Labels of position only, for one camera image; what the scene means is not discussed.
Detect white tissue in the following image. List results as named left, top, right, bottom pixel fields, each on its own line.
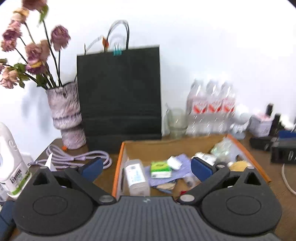
left=193, top=152, right=217, bottom=166

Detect purple knit pouch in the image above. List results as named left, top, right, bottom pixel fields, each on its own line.
left=144, top=154, right=198, bottom=187

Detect iridescent plastic bag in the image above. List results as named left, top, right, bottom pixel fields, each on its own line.
left=210, top=138, right=232, bottom=158

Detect yellow plush toy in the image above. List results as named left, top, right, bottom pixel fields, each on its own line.
left=227, top=160, right=252, bottom=172

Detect green tissue packet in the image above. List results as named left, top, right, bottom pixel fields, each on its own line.
left=150, top=161, right=172, bottom=179

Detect translucent plastic container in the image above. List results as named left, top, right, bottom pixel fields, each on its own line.
left=125, top=159, right=151, bottom=196

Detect white round jar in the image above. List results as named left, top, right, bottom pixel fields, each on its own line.
left=166, top=156, right=183, bottom=171

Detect black small bottles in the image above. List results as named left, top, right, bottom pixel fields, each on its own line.
left=265, top=103, right=285, bottom=137

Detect grey tin box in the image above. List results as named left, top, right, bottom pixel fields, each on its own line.
left=248, top=114, right=273, bottom=138

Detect purple tissue pack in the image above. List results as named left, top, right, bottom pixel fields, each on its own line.
left=45, top=153, right=57, bottom=172

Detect red cardboard box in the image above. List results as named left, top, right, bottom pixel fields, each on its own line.
left=112, top=134, right=271, bottom=199

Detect white astronaut figurine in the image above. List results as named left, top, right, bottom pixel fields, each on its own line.
left=230, top=113, right=251, bottom=140

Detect water bottle left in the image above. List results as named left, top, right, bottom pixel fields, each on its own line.
left=186, top=79, right=207, bottom=136

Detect water bottle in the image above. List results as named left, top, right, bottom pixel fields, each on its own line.
left=186, top=79, right=207, bottom=136
left=206, top=80, right=222, bottom=133
left=220, top=82, right=236, bottom=133

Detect glass cup with spoon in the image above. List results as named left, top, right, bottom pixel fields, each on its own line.
left=166, top=104, right=188, bottom=139

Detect water bottle middle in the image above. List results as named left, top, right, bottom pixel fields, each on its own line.
left=206, top=80, right=222, bottom=133

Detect white detergent jug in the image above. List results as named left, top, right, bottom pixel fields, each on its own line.
left=1, top=123, right=32, bottom=200

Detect water bottle right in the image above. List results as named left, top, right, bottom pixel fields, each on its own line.
left=220, top=82, right=236, bottom=133

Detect purple fuzzy vase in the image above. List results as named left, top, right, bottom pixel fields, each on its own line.
left=46, top=81, right=86, bottom=150

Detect black paper bag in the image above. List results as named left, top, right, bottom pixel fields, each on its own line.
left=76, top=20, right=163, bottom=155

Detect dark blue case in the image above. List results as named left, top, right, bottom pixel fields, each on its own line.
left=0, top=200, right=16, bottom=241

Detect dried rose bouquet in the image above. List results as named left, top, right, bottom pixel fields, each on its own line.
left=1, top=1, right=71, bottom=90

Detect lilac coiled cable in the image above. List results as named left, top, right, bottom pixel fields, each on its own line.
left=28, top=144, right=113, bottom=171

